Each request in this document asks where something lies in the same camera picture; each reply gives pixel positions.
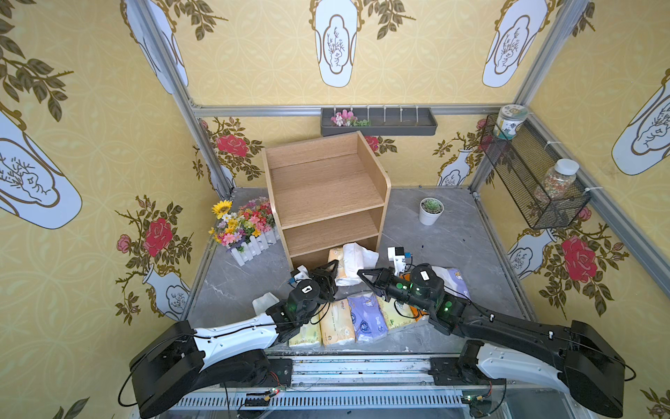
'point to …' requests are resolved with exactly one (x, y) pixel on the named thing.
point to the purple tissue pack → (368, 318)
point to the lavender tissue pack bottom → (452, 279)
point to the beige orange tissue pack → (338, 323)
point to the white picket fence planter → (247, 251)
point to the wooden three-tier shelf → (326, 193)
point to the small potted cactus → (430, 209)
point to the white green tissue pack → (264, 302)
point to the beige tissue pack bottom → (352, 257)
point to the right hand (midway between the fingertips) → (360, 269)
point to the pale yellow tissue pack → (310, 332)
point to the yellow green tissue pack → (393, 319)
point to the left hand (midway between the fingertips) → (334, 259)
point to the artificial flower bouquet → (255, 217)
